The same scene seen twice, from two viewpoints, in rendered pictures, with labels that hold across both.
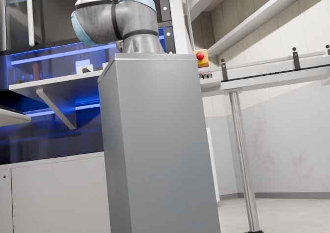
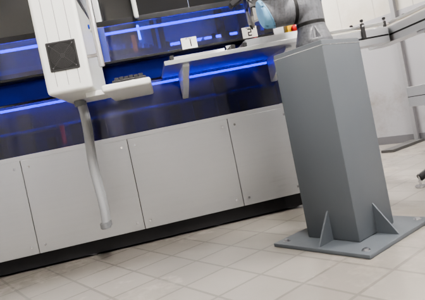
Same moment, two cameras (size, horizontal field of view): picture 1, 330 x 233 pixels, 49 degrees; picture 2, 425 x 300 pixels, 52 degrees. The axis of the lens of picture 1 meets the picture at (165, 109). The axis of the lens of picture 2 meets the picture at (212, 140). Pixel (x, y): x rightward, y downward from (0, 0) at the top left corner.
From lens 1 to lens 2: 1.12 m
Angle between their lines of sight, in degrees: 20
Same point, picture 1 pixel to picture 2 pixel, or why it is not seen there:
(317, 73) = (379, 42)
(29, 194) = (150, 161)
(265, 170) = not seen: hidden behind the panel
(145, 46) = (324, 31)
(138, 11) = (315, 3)
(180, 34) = not seen: hidden behind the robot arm
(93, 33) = (279, 20)
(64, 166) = (179, 133)
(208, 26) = not seen: outside the picture
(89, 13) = (279, 4)
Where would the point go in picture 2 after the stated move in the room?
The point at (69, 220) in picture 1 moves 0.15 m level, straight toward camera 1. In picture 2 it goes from (191, 180) to (205, 180)
